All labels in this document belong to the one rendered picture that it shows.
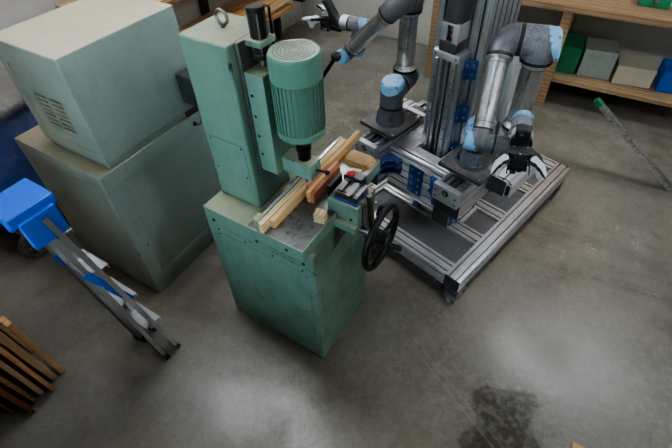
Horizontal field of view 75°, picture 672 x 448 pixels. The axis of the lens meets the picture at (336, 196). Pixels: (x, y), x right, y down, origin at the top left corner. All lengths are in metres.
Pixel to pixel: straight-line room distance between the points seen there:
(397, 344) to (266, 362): 0.67
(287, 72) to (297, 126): 0.20
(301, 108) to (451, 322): 1.51
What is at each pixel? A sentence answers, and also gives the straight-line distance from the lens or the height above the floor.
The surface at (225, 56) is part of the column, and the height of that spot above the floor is 1.49.
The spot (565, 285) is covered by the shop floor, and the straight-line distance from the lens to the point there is 2.85.
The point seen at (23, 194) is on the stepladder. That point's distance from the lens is 1.77.
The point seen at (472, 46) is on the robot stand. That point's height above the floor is 1.27.
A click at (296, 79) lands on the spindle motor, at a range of 1.41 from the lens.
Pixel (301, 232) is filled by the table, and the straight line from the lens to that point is 1.65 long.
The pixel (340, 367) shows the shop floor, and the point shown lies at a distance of 2.34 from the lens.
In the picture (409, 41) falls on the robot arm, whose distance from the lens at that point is 2.23.
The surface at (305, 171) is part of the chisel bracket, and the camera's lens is 1.68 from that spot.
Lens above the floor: 2.12
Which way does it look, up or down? 44 degrees down
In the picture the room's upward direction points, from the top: 2 degrees counter-clockwise
